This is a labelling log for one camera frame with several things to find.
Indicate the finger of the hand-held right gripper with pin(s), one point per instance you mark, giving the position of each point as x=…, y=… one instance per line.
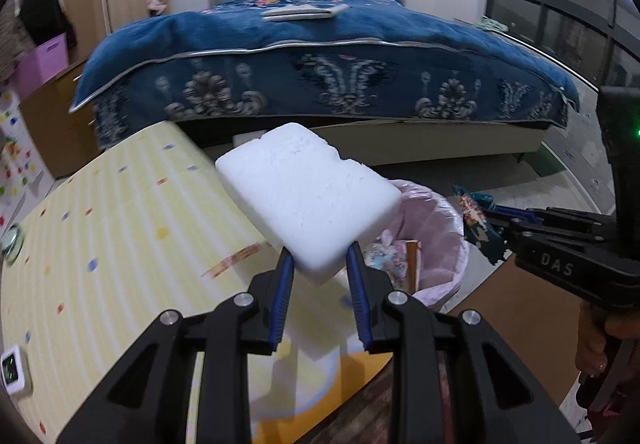
x=565, y=218
x=550, y=236

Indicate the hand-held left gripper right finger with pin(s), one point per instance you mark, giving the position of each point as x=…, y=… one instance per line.
x=357, y=294

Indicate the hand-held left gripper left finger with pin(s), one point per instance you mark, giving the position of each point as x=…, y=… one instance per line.
x=282, y=294

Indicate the teal snack packet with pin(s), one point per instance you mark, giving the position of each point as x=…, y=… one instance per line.
x=480, y=224

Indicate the pink-lined waste bin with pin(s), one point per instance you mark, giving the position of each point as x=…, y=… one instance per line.
x=435, y=234

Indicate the white foam block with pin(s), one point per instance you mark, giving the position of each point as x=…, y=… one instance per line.
x=300, y=194

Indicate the person's right hand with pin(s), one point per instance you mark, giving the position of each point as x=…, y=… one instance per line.
x=590, y=349

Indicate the green floor mat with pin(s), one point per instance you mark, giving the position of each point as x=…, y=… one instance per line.
x=552, y=162

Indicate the brown cardboard sheet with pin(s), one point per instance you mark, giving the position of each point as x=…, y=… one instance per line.
x=515, y=334

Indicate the person's pink top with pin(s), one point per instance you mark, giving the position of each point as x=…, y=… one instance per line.
x=617, y=409

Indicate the yellow striped tablecloth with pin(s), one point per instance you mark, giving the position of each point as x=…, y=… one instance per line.
x=125, y=234

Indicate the green cloth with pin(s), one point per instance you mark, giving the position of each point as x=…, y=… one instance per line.
x=495, y=23

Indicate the bed with blue blanket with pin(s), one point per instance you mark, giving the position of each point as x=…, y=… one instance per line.
x=325, y=29

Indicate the green round dish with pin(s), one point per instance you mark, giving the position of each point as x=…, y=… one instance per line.
x=11, y=244

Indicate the white digital clock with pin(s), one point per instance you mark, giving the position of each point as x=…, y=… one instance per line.
x=12, y=371

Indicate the folded white towel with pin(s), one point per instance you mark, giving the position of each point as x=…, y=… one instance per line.
x=300, y=12

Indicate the wooden drawer cabinet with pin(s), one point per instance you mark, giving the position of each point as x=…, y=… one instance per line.
x=55, y=124

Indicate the white cabinet with coloured dots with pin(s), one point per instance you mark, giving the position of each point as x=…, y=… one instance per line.
x=20, y=164

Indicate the purple plastic basket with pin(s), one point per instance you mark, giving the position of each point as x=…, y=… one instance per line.
x=42, y=62

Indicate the brown quilted jacket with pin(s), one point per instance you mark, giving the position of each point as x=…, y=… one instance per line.
x=12, y=39

